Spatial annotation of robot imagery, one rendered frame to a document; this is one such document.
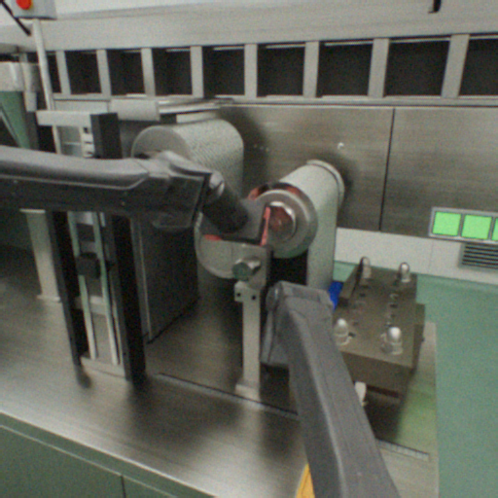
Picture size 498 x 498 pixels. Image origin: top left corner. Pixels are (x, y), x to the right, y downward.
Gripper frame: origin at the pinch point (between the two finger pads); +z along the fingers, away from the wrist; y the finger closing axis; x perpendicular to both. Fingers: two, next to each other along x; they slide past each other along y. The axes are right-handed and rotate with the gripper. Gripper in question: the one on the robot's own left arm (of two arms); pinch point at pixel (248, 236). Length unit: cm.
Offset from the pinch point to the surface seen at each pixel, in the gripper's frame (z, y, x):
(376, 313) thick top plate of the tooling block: 25.9, 22.1, -5.0
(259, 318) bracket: 10.8, 1.7, -12.6
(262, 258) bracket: 3.6, 2.1, -2.5
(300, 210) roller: 0.0, 8.4, 6.1
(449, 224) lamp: 31, 35, 19
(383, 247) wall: 271, 7, 96
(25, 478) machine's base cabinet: 18, -45, -55
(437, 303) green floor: 258, 49, 53
